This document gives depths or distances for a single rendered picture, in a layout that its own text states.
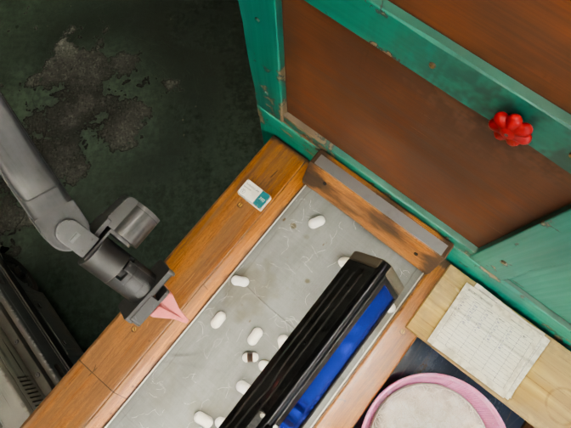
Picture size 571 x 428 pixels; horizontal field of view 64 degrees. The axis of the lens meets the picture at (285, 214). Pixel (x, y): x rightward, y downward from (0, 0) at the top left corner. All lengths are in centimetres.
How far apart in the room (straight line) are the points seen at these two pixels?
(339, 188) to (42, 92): 157
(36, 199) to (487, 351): 78
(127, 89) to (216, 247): 123
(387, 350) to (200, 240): 41
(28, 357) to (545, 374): 125
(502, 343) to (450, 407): 15
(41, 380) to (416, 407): 99
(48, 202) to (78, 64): 152
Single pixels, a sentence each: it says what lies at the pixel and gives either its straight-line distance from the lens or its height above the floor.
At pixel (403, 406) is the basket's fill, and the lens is 95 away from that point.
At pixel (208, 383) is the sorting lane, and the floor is 74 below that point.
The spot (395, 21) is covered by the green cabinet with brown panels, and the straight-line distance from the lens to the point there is 50.
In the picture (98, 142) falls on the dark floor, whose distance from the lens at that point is 198.
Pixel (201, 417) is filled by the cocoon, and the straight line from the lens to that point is 92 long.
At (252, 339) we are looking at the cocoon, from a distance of 90.
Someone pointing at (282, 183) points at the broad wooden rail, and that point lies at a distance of 94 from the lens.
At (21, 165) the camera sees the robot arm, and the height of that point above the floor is 110.
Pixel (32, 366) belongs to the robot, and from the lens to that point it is 148.
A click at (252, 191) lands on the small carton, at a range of 92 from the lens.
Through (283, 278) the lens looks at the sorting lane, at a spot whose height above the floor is 74.
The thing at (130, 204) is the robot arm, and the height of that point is 99.
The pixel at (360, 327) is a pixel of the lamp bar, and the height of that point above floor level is 108.
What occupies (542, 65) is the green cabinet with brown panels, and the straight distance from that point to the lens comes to 47.
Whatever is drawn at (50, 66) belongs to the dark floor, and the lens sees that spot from 223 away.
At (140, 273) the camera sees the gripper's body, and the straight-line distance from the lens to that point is 75.
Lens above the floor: 165
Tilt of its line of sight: 75 degrees down
